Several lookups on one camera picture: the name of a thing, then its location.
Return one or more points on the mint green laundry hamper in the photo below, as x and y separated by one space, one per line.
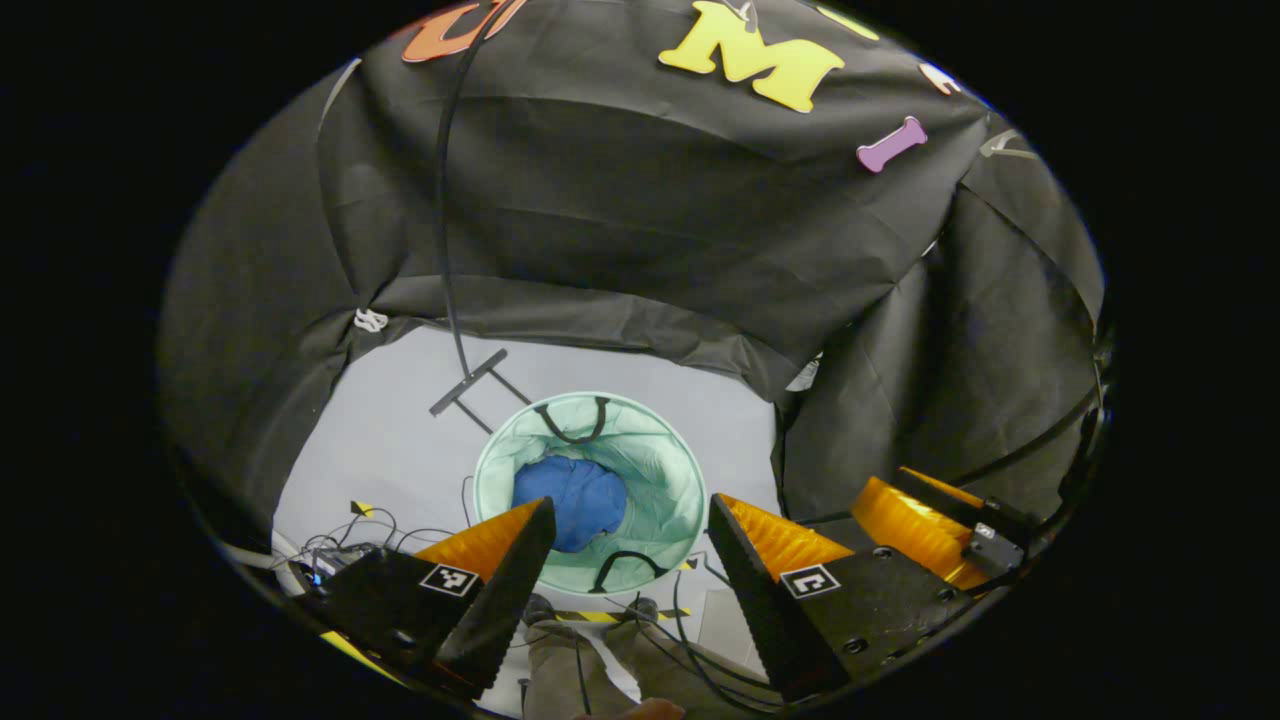
660 480

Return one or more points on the yellow black floor tape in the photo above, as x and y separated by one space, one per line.
361 508
590 616

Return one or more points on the person's khaki trousers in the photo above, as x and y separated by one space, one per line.
555 665

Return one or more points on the black backdrop cloth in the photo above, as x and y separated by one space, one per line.
650 220

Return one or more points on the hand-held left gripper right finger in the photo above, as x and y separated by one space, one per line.
765 610

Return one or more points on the small black device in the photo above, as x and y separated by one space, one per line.
345 562

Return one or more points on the dark shoe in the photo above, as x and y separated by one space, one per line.
642 609
538 610

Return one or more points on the white cloth tie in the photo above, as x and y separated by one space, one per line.
370 320

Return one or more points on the blue shirt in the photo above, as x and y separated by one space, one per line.
575 500

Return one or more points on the black clothes rack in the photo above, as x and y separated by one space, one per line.
470 380

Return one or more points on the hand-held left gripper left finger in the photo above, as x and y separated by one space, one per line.
505 610

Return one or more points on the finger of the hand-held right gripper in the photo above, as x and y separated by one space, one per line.
915 525
1000 515

